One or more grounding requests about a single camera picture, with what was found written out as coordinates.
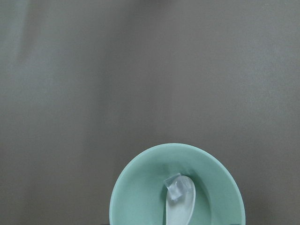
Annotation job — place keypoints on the white ceramic spoon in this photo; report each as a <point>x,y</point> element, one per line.
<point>181,211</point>

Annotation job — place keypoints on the mint green bowl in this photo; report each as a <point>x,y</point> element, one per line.
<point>139,194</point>

